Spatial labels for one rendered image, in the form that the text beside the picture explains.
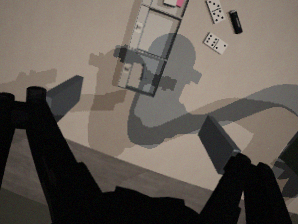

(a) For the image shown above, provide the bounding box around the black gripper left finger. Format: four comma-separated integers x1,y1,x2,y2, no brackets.
0,75,128,224

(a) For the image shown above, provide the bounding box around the grey three-compartment bin rack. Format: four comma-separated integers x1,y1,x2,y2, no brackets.
117,0,190,98

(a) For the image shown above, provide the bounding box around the white domino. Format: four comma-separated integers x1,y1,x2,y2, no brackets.
203,32,228,55
205,0,225,24

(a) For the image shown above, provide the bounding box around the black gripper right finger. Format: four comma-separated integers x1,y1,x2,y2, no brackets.
198,115,292,224

